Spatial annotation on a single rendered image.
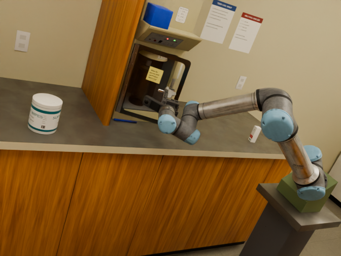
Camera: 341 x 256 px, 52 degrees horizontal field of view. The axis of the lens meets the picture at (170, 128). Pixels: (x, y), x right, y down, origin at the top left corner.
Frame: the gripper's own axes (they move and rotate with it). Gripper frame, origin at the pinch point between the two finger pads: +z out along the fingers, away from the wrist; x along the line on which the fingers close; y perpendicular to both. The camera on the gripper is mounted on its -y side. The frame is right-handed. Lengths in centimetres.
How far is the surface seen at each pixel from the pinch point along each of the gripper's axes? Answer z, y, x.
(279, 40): 116, 86, 36
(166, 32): 9.0, -7.9, 29.4
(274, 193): -18, 70, -26
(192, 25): 27.8, 5.3, 34.7
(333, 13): 136, 127, 69
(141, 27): 11.5, -20.3, 27.5
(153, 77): 13.5, -6.7, 4.4
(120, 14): 17.4, -32.2, 29.1
